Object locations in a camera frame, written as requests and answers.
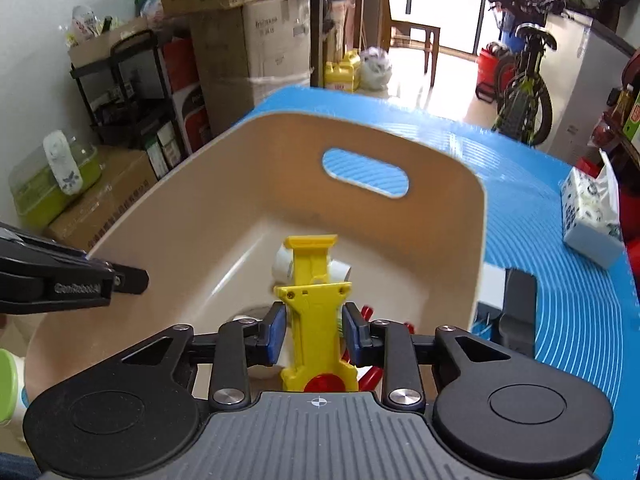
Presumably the large white label cardboard box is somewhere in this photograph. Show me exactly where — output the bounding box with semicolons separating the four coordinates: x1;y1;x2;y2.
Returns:
190;0;313;136

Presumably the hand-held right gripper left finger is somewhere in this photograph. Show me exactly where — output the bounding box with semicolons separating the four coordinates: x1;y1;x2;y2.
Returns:
117;301;288;409

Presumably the yellow plastic tool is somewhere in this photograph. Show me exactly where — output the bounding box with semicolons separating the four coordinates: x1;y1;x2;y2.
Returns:
274;234;361;393

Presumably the green lunch box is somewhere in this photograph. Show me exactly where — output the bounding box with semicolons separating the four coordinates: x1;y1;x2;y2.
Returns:
9;130;103;231

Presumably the white power adapter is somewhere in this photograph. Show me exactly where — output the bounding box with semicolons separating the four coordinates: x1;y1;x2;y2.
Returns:
477;264;507;333

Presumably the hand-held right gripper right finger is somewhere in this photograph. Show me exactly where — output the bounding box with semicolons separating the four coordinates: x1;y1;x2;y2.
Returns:
342;302;516;409

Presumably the brown cardboard box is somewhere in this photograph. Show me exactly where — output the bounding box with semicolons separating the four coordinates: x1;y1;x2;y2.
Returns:
47;147;161;253

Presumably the red plastic container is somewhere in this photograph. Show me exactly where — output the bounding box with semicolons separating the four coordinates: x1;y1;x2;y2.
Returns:
476;42;516;102

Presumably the blue silicone mat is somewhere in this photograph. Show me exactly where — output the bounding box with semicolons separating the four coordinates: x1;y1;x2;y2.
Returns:
240;85;640;480

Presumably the beige plastic basket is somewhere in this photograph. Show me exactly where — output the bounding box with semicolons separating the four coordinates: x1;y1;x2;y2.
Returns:
24;111;488;406

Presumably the wooden chair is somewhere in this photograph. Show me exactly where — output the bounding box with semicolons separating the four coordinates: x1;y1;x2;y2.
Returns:
377;0;442;88

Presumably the white tissue pack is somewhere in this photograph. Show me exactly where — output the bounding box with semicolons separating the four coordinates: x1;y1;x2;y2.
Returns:
560;149;626;269

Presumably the black plastic object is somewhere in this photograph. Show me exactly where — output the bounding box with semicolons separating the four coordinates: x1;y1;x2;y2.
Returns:
491;267;538;359

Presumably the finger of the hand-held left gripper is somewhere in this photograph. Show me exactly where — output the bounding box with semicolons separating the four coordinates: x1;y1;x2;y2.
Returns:
112;266;150;295

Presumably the small white plastic bag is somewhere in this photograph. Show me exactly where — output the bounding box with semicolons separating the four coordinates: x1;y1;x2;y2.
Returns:
359;46;394;92

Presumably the black shelf rack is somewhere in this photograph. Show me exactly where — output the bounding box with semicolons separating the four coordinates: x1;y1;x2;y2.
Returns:
69;29;201;181

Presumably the green white carton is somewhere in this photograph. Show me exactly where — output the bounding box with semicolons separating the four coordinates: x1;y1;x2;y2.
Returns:
622;91;640;142

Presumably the green black bicycle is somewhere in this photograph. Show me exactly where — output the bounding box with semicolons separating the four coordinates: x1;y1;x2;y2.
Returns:
471;0;568;143

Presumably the cloth covered side table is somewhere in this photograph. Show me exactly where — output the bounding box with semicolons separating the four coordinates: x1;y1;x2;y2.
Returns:
307;0;371;88

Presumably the white chest freezer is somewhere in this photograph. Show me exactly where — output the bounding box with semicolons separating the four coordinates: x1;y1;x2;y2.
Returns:
537;10;638;166

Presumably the white pill bottle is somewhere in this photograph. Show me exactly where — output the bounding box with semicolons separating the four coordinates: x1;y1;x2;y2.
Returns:
271;246;353;286

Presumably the yellow plastic jug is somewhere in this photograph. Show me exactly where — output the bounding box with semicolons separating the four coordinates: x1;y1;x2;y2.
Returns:
324;50;362;93

